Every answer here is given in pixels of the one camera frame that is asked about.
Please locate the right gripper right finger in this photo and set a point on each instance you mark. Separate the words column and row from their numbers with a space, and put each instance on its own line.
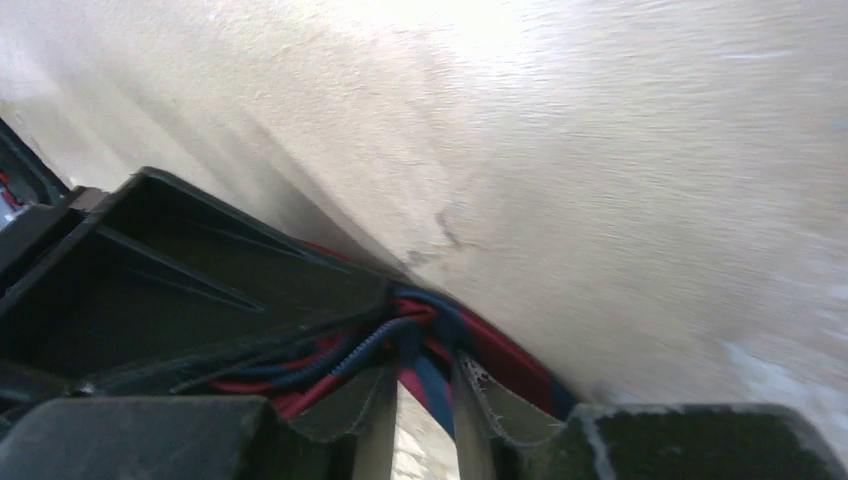
column 499, row 435

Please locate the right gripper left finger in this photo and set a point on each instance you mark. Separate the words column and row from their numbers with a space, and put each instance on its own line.
column 46, row 433

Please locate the red navy striped tie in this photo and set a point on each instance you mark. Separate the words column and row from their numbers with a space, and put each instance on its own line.
column 419, row 340

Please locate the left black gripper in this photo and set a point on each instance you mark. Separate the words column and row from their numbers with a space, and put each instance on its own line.
column 152, row 290

